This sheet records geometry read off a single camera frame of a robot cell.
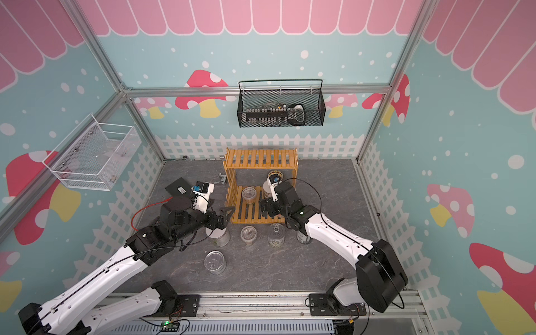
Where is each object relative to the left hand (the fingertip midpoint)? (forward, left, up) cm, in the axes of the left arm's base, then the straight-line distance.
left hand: (224, 207), depth 72 cm
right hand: (+10, -15, -8) cm, 20 cm away
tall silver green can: (-2, -29, -20) cm, 35 cm away
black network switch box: (+25, +31, -23) cm, 46 cm away
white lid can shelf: (+17, -14, -13) cm, 25 cm away
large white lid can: (-4, +4, -16) cm, 17 cm away
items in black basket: (+42, -17, +9) cm, 46 cm away
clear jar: (+18, -5, -18) cm, 26 cm away
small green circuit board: (-32, +19, -27) cm, 46 cm away
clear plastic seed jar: (-1, -7, -19) cm, 21 cm away
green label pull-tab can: (-2, -18, -18) cm, 26 cm away
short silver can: (-12, +5, -20) cm, 23 cm away
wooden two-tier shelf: (+17, -2, -22) cm, 28 cm away
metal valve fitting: (+31, +10, -23) cm, 40 cm away
